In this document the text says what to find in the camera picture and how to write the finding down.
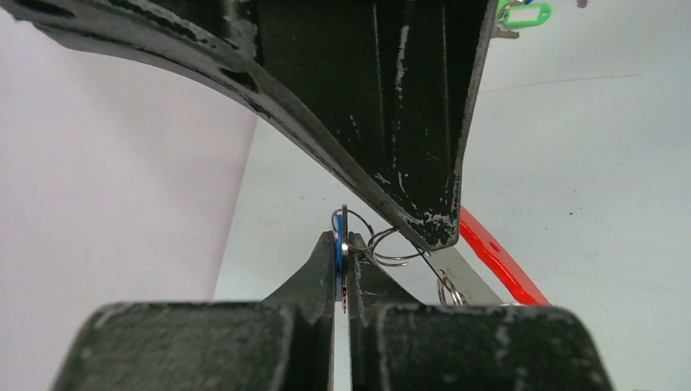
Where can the blue tagged key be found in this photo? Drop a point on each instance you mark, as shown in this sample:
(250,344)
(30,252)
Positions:
(341,231)

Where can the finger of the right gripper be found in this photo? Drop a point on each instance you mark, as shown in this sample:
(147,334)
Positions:
(380,93)

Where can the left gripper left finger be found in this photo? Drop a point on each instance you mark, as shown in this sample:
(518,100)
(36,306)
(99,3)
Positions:
(283,342)

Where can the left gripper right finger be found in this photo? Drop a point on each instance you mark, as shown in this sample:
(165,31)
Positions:
(480,343)

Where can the red keyring with rings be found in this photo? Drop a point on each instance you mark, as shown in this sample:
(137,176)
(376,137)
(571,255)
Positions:
(486,259)

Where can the bunch of tagged keys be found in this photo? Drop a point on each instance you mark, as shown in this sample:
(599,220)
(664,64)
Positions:
(511,16)

